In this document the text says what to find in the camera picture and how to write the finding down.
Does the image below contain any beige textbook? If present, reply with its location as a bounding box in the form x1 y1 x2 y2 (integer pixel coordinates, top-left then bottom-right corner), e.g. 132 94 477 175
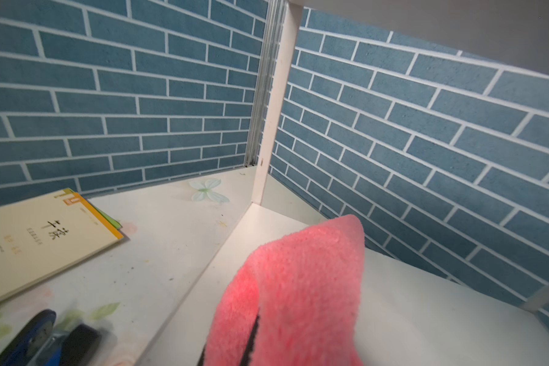
0 188 124 302

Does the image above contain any pink and grey cloth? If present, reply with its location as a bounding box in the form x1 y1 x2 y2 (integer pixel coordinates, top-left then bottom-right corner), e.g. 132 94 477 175
199 215 365 365

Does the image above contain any white two-tier bookshelf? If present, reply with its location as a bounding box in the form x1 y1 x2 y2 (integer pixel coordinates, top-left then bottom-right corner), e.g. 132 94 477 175
143 1 549 365

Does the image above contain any blue stapler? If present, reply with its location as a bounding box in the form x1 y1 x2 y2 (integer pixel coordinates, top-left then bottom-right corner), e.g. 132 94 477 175
0 309 103 366

